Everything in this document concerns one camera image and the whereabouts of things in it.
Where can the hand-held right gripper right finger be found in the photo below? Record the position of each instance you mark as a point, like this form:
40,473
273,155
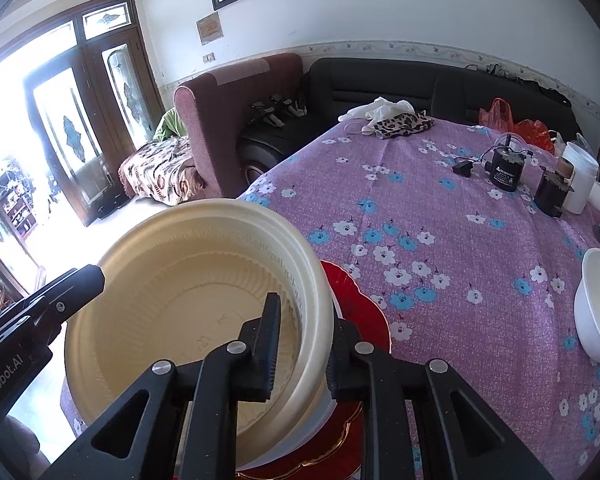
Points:
347,365

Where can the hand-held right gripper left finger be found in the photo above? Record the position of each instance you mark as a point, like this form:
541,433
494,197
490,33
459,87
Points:
265,360

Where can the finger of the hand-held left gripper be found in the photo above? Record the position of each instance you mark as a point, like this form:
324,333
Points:
75,290

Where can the white bowl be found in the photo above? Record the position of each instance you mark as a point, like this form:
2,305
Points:
597,305
295,442

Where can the beige plastic bowl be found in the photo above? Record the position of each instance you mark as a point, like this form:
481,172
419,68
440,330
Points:
190,285

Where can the red plate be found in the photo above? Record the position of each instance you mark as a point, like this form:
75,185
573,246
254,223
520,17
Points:
360,305

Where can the black shoes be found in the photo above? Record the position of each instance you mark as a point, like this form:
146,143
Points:
112,206

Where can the purple floral tablecloth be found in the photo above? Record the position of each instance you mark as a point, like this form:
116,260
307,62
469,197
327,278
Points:
455,335

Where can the brown patterned blanket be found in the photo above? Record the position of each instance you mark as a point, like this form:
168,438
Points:
160,170

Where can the wooden glass door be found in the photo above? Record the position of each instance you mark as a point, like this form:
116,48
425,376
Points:
96,125

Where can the green cloth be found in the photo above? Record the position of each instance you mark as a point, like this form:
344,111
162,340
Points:
170,127

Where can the maroon armchair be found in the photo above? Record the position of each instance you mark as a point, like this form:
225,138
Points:
215,125

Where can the black power adapter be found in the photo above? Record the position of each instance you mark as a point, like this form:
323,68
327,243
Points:
463,168

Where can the leopard print pouch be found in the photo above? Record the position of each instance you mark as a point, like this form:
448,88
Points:
400,125

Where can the black cylindrical pump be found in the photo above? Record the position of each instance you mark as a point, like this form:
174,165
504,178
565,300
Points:
505,175

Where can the black grey tool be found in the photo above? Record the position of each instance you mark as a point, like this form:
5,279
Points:
275,110

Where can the white cloth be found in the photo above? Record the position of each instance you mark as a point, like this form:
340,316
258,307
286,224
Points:
380,107

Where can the black sofa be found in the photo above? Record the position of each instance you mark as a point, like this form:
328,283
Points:
340,85

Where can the orange plastic bag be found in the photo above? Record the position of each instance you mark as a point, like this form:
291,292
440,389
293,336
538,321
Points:
532,135

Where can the white plastic jar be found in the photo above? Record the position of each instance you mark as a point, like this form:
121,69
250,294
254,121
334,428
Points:
580,180

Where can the wall plaque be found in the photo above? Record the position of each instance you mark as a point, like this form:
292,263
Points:
210,27

